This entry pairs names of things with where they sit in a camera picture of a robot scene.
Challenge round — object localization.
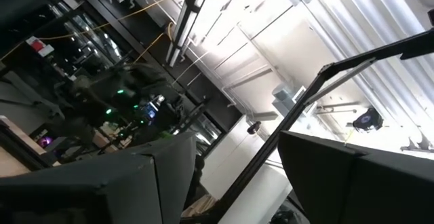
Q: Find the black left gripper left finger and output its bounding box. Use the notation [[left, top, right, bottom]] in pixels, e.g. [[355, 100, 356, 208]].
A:
[[0, 131, 198, 224]]

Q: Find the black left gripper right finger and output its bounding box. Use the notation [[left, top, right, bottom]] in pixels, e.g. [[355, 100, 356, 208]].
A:
[[277, 130, 434, 224]]

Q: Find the dark background robot station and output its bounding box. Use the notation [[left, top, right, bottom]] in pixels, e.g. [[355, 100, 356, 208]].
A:
[[71, 62, 186, 145]]

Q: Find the small black ceiling device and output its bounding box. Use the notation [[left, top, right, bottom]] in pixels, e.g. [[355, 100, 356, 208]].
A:
[[246, 120, 262, 135]]

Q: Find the red and white sign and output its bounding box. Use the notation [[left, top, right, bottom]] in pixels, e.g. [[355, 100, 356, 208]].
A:
[[25, 35, 55, 58]]

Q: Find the long ceiling light fixture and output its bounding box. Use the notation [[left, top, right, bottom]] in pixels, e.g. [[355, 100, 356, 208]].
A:
[[165, 0, 214, 68]]

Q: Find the black overhead camera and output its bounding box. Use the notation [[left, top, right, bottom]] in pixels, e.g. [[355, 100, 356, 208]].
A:
[[352, 107, 384, 132]]

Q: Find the white ceiling duct box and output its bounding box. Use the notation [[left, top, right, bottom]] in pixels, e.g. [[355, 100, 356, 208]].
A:
[[271, 83, 318, 118]]

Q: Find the black aluminium rig frame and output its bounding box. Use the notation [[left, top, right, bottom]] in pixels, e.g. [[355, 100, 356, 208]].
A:
[[203, 26, 434, 224]]

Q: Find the yellow ceiling cable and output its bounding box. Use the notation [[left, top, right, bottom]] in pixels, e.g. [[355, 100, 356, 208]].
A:
[[0, 0, 174, 64]]

